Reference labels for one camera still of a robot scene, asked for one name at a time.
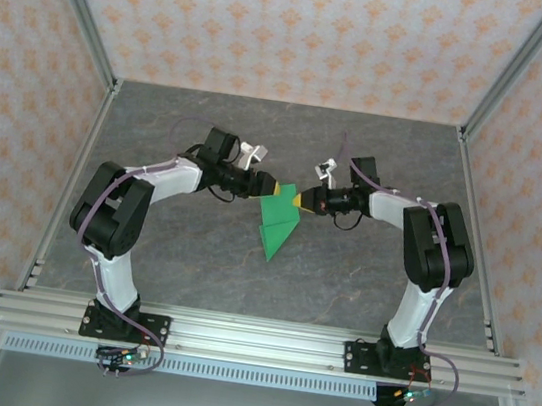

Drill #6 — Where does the green paper sheet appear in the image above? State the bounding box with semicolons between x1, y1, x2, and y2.
250;180;308;267

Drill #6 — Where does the aluminium mounting rail beam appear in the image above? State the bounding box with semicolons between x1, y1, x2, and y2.
0;280;532;402

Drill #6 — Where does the aluminium table side rail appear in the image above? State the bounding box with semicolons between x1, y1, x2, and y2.
13;69;123;303
425;127;533;358

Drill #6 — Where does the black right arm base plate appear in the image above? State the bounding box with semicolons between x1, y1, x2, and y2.
341;338;434;387

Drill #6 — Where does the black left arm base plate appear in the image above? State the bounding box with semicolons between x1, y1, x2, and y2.
77;303;173;350

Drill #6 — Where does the slotted grey cable duct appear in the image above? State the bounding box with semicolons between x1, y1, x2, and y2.
1;330;382;404

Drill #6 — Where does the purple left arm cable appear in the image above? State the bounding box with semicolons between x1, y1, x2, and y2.
56;101;216;385

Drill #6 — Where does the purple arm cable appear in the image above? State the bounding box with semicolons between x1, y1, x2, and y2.
304;131;492;406
56;101;216;385

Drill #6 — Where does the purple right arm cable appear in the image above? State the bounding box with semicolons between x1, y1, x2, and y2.
304;131;492;406

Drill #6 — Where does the aluminium frame post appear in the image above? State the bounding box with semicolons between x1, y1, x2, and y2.
18;0;132;93
455;0;542;152

